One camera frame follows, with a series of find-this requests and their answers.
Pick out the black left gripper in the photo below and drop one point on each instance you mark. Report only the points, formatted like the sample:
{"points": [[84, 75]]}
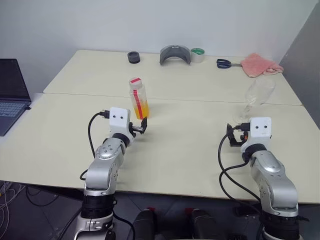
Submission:
{"points": [[132, 130]]}

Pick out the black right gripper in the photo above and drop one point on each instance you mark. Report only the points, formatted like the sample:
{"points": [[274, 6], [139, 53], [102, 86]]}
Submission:
{"points": [[239, 140]]}

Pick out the bottle with orange liquid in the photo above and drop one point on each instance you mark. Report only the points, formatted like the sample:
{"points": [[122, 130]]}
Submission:
{"points": [[141, 105]]}

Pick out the white red bottle cap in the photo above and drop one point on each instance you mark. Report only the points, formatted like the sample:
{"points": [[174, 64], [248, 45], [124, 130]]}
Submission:
{"points": [[135, 82]]}

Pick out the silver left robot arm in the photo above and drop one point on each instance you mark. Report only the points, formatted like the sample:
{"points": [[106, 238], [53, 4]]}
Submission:
{"points": [[102, 170]]}

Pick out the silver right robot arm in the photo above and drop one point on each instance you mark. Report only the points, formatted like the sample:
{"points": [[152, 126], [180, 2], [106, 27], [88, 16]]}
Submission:
{"points": [[272, 175]]}

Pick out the clear plastic cup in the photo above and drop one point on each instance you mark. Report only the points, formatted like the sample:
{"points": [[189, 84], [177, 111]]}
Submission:
{"points": [[257, 92]]}

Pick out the grey curved visor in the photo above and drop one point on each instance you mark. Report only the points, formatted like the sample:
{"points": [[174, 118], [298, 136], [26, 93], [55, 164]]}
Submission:
{"points": [[165, 56]]}

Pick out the pink towel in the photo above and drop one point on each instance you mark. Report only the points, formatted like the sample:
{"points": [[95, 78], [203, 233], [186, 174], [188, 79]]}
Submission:
{"points": [[257, 65]]}

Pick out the tape roll with green core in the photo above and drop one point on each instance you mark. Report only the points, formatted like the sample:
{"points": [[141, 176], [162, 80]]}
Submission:
{"points": [[198, 56]]}

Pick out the dark rounded shape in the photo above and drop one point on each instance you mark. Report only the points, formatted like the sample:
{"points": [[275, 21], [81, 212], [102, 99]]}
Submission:
{"points": [[145, 225], [202, 225]]}

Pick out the dark laptop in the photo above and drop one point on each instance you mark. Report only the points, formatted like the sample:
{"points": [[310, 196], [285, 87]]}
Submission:
{"points": [[12, 87]]}

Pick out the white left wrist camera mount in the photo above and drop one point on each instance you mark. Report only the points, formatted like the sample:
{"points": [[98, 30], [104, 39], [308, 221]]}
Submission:
{"points": [[119, 121]]}

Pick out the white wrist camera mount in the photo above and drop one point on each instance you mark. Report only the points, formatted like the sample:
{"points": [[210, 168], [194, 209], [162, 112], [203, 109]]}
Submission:
{"points": [[119, 121], [260, 130]]}

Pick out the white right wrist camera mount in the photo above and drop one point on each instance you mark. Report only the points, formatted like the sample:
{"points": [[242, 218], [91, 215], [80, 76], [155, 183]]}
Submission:
{"points": [[260, 130]]}

